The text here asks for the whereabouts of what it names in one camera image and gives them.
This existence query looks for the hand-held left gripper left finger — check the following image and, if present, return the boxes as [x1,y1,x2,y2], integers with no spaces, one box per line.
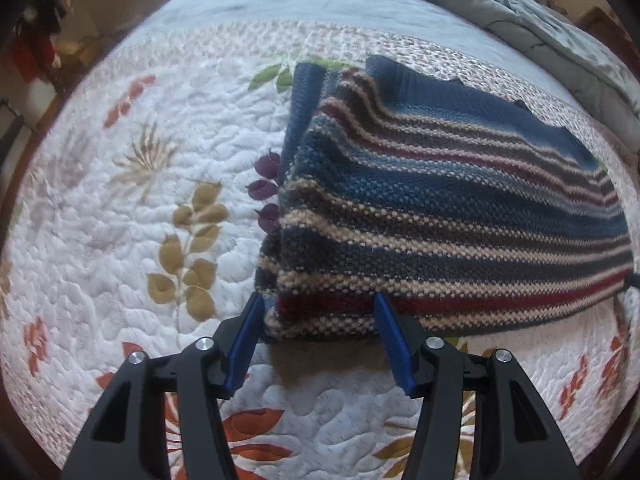
[60,291,266,480]

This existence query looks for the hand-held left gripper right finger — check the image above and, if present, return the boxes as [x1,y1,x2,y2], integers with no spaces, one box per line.
[374,292,583,480]

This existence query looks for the floral quilt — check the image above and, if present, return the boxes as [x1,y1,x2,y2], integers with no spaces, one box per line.
[0,17,640,480]

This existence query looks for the grey-blue duvet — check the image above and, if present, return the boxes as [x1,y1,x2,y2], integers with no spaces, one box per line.
[340,0,640,156]

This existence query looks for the black hanging garment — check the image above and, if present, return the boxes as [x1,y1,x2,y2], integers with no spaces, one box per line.
[20,0,76,33]

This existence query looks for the red bag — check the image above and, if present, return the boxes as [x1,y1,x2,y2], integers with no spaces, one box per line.
[12,35,53,81]

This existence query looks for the black chair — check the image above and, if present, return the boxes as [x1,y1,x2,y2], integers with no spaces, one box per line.
[0,100,26,171]

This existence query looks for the striped knit sweater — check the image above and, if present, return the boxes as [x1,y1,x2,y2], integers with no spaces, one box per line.
[254,55,635,345]

